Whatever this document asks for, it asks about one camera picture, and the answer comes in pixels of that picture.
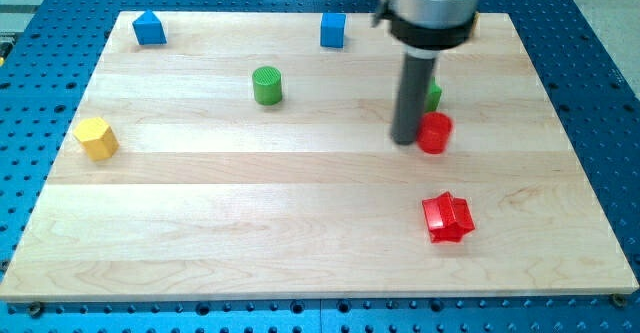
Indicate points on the green star block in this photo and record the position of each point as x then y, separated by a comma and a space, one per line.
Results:
433, 96

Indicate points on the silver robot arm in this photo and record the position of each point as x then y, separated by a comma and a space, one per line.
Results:
428, 24

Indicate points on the light wooden board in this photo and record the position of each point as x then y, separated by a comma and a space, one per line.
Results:
212, 196

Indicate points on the red star block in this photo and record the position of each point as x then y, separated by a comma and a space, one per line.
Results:
448, 218

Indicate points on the green cylinder block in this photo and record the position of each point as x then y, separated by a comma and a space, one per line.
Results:
267, 85

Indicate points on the red cylinder block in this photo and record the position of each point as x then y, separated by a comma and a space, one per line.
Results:
434, 132

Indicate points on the blue cube block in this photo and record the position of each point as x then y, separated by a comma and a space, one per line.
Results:
332, 29

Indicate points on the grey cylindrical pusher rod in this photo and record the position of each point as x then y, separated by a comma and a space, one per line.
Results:
417, 70

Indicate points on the blue triangular prism block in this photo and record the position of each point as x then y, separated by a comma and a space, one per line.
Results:
148, 29

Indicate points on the yellow hexagon block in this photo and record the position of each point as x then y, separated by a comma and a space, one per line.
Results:
97, 138

